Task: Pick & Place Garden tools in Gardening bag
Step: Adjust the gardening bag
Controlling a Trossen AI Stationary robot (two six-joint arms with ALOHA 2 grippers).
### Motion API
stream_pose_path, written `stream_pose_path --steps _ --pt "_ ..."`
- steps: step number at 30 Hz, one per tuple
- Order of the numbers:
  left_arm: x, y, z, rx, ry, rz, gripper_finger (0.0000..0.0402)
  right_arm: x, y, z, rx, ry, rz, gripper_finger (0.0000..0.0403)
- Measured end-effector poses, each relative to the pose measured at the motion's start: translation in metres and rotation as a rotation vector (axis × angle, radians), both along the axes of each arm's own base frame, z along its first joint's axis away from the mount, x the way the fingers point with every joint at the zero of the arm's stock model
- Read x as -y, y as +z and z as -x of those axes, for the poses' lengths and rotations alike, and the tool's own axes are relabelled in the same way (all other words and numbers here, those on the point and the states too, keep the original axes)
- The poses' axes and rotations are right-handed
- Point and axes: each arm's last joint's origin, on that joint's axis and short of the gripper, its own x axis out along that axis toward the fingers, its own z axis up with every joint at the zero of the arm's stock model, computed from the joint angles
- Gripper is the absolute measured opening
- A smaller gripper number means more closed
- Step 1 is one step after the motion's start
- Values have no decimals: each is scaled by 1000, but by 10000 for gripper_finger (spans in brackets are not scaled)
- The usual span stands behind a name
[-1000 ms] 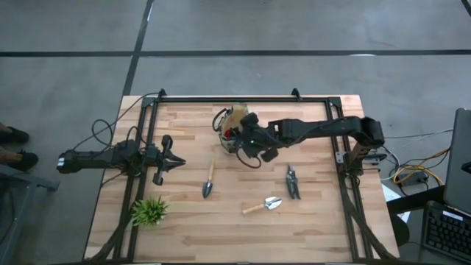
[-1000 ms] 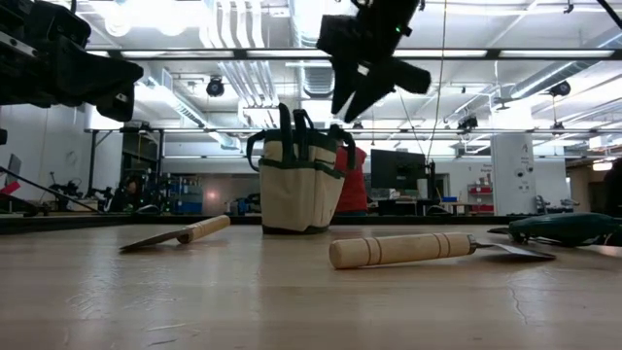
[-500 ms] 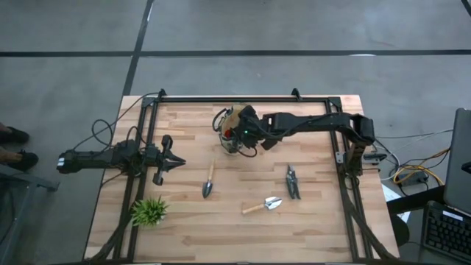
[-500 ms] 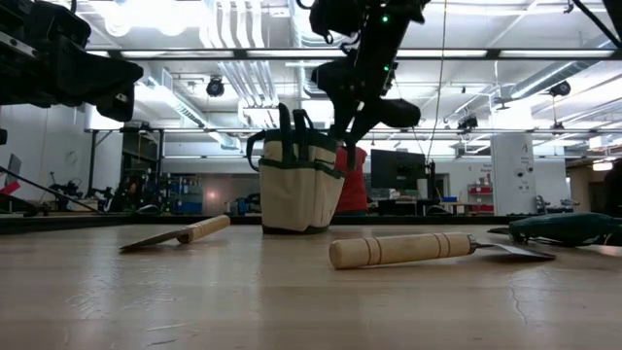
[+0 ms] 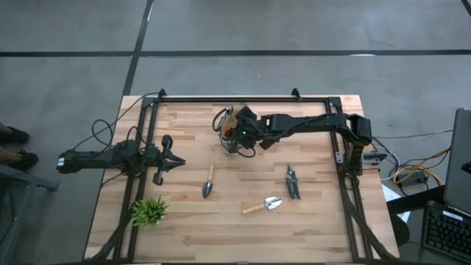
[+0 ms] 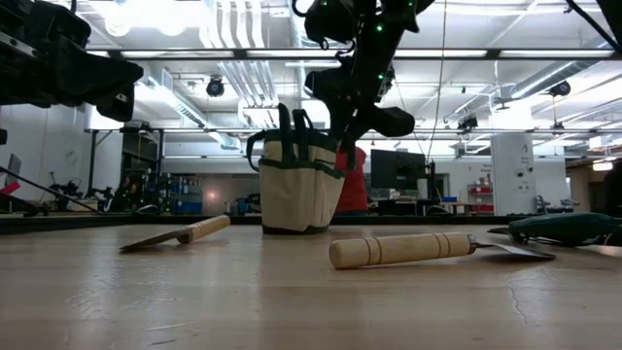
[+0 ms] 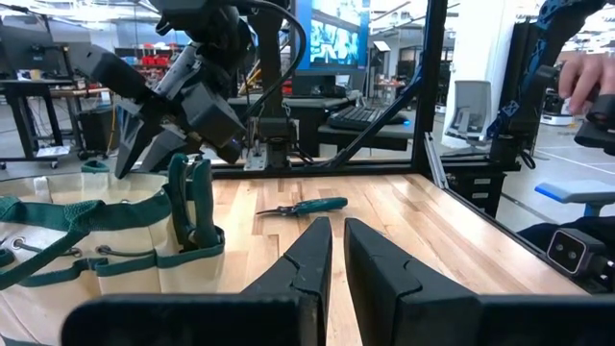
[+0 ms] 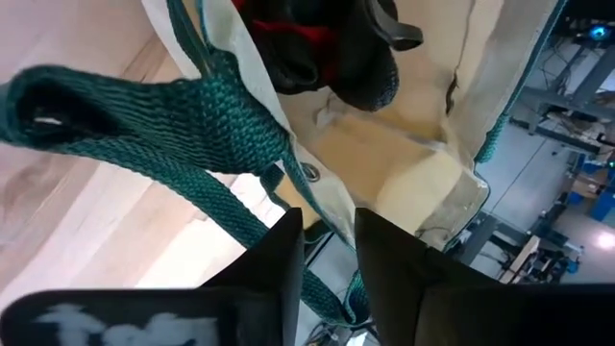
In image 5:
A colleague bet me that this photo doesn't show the black power brick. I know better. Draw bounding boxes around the black power brick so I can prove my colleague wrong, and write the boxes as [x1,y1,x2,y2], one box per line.
[398,170,431,186]

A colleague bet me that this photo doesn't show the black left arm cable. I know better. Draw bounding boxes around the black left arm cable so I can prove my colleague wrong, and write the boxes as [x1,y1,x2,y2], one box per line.
[72,91,163,152]

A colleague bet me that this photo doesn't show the white paper sheet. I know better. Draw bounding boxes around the white paper sheet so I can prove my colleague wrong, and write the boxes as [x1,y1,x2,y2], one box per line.
[380,183,412,225]

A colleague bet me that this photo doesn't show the white cable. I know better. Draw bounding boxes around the white cable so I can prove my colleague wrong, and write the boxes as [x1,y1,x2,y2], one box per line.
[378,141,402,182]

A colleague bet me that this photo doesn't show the black keyboard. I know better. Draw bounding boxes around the black keyboard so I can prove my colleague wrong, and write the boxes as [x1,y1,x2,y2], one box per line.
[422,200,471,263]

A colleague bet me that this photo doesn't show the narrow dark-bladed garden trowel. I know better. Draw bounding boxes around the narrow dark-bladed garden trowel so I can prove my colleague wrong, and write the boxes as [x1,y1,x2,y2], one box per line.
[201,158,216,199]

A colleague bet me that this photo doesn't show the black shoe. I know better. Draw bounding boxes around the black shoe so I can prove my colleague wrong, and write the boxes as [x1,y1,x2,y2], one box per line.
[0,126,31,145]
[6,149,40,173]

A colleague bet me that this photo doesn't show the black aluminium frame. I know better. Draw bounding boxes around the black aluminium frame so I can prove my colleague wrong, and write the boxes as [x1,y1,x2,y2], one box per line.
[86,88,398,264]

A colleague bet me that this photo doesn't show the cream gardening bag green straps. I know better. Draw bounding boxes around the cream gardening bag green straps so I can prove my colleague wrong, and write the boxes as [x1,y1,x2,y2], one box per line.
[212,103,248,155]

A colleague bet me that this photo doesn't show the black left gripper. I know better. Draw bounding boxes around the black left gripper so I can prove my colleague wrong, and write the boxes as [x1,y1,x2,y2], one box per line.
[144,134,187,187]

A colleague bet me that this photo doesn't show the wide silver-bladed garden trowel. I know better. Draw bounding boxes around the wide silver-bladed garden trowel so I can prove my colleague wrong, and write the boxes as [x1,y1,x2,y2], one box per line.
[241,196,283,216]

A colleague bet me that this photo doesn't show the black round stool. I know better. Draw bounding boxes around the black round stool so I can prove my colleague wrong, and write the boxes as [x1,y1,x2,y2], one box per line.
[389,212,411,248]

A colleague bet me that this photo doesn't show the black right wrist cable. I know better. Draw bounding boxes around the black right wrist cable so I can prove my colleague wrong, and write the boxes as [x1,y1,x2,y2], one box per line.
[236,146,258,159]

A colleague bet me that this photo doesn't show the green-handled pruning shears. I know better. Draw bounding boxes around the green-handled pruning shears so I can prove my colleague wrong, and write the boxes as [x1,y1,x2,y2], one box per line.
[285,163,302,201]

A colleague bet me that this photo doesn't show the grey metal cart frame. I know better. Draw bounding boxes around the grey metal cart frame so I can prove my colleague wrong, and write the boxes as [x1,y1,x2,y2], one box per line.
[0,172,60,265]

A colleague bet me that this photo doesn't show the yellow cable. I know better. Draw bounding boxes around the yellow cable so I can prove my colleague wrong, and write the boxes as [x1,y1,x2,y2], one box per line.
[392,146,452,186]

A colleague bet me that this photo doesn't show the person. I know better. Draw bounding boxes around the person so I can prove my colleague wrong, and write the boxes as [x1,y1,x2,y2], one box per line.
[0,122,40,173]

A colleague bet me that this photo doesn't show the grey laptop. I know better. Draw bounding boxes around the grey laptop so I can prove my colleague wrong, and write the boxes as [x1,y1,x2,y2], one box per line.
[442,107,471,216]

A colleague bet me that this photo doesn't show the black computer desk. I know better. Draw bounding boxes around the black computer desk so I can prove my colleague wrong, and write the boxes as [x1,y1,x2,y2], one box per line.
[384,183,471,265]

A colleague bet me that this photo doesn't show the green artificial potted plant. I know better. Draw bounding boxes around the green artificial potted plant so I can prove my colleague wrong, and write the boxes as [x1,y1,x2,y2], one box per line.
[129,195,170,227]

